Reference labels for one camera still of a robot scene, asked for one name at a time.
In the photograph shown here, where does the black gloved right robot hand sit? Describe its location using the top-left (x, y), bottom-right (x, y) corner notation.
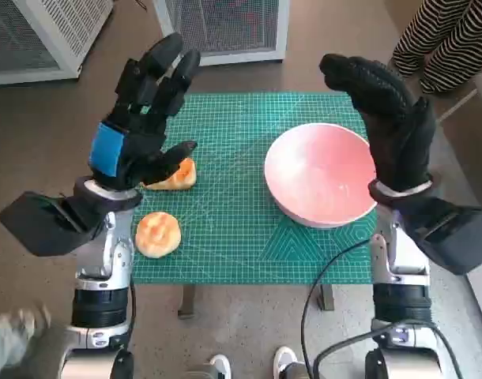
top-left (318, 53), bottom-right (438, 190)

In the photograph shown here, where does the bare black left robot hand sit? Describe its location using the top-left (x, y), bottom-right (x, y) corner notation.
top-left (86, 32), bottom-right (202, 191)

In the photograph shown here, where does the long orange toy bread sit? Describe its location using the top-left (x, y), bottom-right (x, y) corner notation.
top-left (144, 157), bottom-right (198, 191)

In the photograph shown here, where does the pink bowl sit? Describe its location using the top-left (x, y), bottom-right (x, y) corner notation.
top-left (263, 122), bottom-right (378, 230)

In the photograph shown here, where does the round toy bread bun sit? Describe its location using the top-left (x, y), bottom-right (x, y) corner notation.
top-left (134, 212), bottom-right (183, 260)

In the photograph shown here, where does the person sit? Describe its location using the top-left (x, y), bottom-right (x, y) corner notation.
top-left (0, 306), bottom-right (55, 379)
top-left (390, 0), bottom-right (482, 95)

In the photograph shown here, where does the wide white mesh cabinet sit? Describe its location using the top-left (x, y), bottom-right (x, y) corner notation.
top-left (0, 0), bottom-right (115, 86)

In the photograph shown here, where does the green cutting mat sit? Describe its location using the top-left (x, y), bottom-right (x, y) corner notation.
top-left (130, 92), bottom-right (378, 286)

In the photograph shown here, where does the grey table leg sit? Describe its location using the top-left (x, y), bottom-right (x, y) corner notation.
top-left (177, 284), bottom-right (197, 319)
top-left (318, 283), bottom-right (336, 312)

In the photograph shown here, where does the narrow white mesh cabinet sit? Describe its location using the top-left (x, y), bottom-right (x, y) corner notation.
top-left (152, 0), bottom-right (290, 67)

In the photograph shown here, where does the white left robot foot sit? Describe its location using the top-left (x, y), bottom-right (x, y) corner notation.
top-left (208, 354), bottom-right (232, 379)

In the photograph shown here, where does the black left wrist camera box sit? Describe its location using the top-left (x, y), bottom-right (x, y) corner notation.
top-left (0, 191), bottom-right (107, 257)

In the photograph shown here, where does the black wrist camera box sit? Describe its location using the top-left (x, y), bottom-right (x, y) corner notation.
top-left (398, 197), bottom-right (482, 276)
top-left (0, 191), bottom-right (107, 257)

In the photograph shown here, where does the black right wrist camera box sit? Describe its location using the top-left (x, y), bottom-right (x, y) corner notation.
top-left (398, 197), bottom-right (482, 276)

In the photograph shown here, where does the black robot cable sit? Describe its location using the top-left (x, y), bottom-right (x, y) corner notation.
top-left (314, 321), bottom-right (468, 379)
top-left (302, 236), bottom-right (376, 379)
top-left (128, 282), bottom-right (137, 348)

